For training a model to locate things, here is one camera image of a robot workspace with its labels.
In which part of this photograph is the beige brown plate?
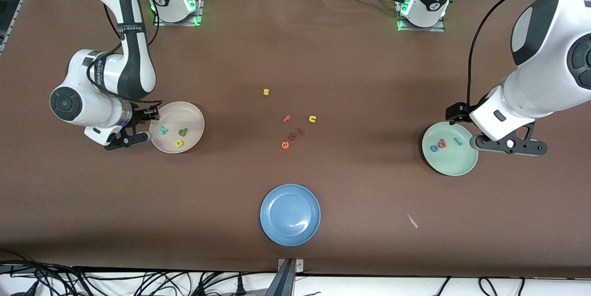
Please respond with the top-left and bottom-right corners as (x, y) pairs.
(149, 101), (205, 154)

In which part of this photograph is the light green plate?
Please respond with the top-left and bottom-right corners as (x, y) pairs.
(422, 121), (479, 177)

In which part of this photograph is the brown table cover sheet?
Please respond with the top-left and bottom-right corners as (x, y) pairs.
(0, 0), (591, 279)

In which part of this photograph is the blue plate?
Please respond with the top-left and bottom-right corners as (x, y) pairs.
(259, 183), (321, 247)

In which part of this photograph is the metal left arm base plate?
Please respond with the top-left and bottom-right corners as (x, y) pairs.
(397, 0), (446, 33)

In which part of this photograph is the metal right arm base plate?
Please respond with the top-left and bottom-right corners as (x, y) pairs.
(153, 0), (206, 26)

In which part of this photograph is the thick black floor cable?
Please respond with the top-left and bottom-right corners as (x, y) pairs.
(0, 250), (97, 296)

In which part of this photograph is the metal camera pole bracket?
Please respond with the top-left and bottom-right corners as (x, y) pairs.
(276, 258), (305, 296)

